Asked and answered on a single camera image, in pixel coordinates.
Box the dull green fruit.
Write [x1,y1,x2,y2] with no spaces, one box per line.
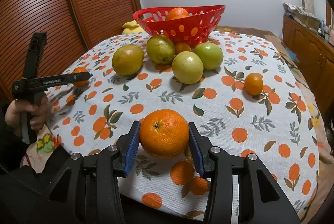
[146,34,175,65]

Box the small tangerine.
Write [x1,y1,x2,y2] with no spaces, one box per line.
[174,42,192,55]
[245,73,263,95]
[72,67,89,88]

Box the yellow plush toy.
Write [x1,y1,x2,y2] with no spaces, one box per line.
[122,20,145,34]

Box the wooden louvered wardrobe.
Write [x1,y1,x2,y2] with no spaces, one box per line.
[1,0,140,101]

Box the bright green apple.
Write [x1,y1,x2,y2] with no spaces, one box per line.
[194,42,224,70]

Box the pale yellow-green fruit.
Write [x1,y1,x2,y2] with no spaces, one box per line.
[172,51,204,85]

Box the person's left hand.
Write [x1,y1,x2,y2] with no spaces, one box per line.
[5,95,48,136]

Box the orange-print white cloth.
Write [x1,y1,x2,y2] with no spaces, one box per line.
[45,30,320,222]

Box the small tangerine behind fruits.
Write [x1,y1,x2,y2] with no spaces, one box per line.
[174,42,192,55]

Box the large orange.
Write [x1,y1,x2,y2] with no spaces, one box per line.
[165,7,189,21]
[139,109,189,159]

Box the yellow-green round fruit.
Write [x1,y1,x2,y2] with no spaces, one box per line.
[111,44,144,76]

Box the clutter on cabinet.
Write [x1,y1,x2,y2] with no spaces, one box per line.
[282,3,333,53]

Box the red perforated plastic basket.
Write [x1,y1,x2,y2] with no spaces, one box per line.
[133,5,225,47]

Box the wooden side cabinet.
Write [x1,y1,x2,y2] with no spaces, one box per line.
[282,16,333,122]

